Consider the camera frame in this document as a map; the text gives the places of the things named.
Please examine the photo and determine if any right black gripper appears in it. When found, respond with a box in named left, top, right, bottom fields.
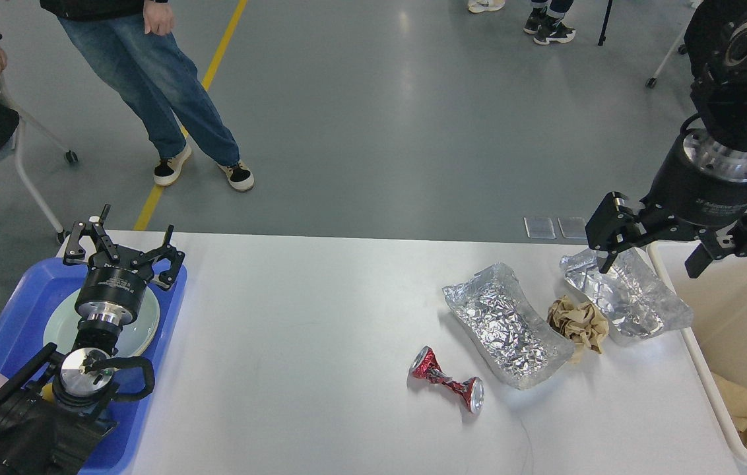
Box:
left=585, top=129, right=747, bottom=278

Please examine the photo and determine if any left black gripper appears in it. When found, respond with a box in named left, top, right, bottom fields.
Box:
left=63, top=204, right=186, bottom=325

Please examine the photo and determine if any small foil sheet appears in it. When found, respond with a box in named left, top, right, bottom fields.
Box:
left=560, top=249, right=694, bottom=346

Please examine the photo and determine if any green ceramic plate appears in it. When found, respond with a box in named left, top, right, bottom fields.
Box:
left=42, top=290, right=160, bottom=358

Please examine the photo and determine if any teal ceramic mug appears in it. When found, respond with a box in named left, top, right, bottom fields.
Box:
left=40, top=383, right=55, bottom=403

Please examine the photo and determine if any large foil tray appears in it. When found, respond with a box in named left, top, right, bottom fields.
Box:
left=442, top=263, right=575, bottom=391

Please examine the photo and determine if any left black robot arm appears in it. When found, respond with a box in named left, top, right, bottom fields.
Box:
left=0, top=205, right=185, bottom=474

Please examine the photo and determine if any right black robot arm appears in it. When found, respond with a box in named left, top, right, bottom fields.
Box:
left=585, top=1, right=747, bottom=278

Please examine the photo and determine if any blue plastic tray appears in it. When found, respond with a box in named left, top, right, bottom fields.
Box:
left=0, top=258, right=187, bottom=474

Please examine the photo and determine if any crumpled brown paper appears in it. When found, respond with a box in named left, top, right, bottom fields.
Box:
left=546, top=296, right=610, bottom=360

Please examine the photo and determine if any chair with black jacket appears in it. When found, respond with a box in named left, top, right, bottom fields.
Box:
left=645, top=13, right=693, bottom=90

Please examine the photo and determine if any person in blue jeans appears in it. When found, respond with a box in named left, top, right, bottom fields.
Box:
left=40, top=1, right=255, bottom=192

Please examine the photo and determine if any white office chair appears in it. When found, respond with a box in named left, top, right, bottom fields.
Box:
left=0, top=75, right=78, bottom=244

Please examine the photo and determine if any person in black sneakers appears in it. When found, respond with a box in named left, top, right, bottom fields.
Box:
left=522, top=1, right=576, bottom=46

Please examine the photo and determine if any crushed red soda can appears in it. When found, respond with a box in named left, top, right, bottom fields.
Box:
left=408, top=346, right=484, bottom=415

